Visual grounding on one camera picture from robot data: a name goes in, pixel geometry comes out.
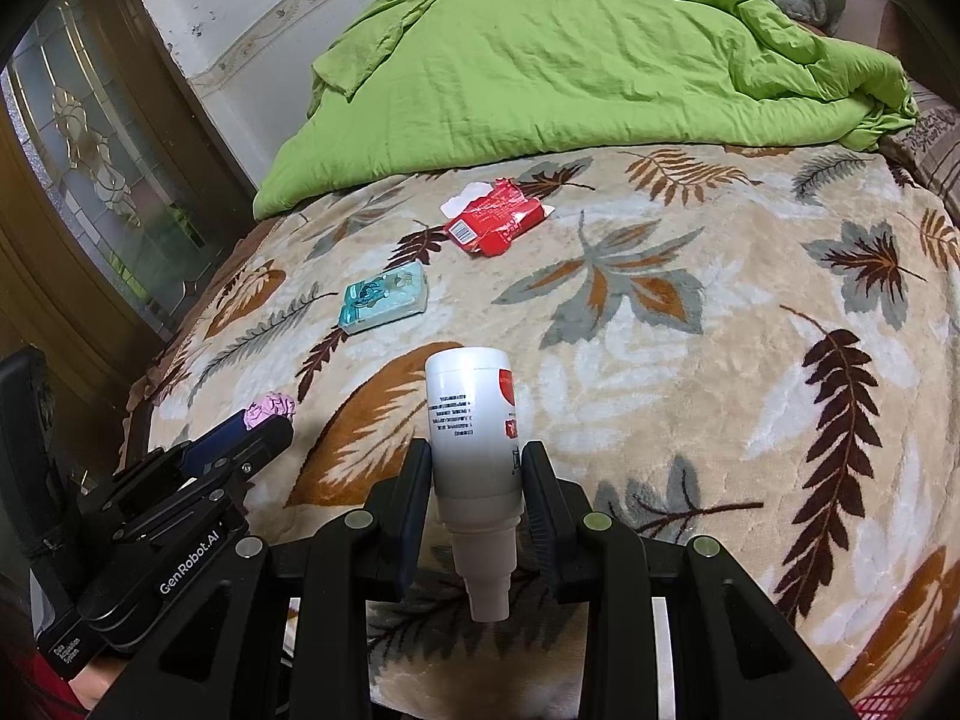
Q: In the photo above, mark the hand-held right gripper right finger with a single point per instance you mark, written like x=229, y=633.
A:
x=537, y=525

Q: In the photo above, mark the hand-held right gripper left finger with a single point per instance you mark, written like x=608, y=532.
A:
x=416, y=521

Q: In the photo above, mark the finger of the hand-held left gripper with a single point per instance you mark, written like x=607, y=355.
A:
x=259, y=446
x=217, y=439

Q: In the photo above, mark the pink paper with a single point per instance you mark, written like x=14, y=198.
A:
x=270, y=409

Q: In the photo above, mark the white plastic bottle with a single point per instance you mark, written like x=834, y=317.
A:
x=469, y=435

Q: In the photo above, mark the red plastic mesh basket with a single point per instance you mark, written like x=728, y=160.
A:
x=889, y=703

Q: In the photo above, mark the person's left forearm red sleeve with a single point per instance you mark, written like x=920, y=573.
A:
x=30, y=694

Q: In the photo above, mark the leaf printed blanket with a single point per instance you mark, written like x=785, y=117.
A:
x=675, y=405

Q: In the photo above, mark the teal tissue packet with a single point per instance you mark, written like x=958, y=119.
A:
x=382, y=300

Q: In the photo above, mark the wooden door with glass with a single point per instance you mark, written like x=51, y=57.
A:
x=90, y=187

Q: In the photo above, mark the red torn wrapper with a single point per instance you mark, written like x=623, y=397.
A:
x=495, y=221

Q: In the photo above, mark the green quilt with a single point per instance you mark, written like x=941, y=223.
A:
x=570, y=82

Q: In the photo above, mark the brown striped pillow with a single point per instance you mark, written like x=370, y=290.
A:
x=934, y=157

